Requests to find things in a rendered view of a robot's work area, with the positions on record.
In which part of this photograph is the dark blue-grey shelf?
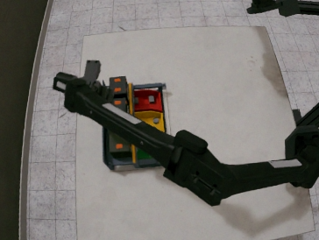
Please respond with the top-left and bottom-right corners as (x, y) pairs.
(102, 82), (167, 170)

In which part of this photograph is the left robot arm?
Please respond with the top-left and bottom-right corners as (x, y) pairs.
(53, 60), (319, 207)

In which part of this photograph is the yellow open bin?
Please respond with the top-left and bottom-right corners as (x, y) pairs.
(135, 111), (165, 132)

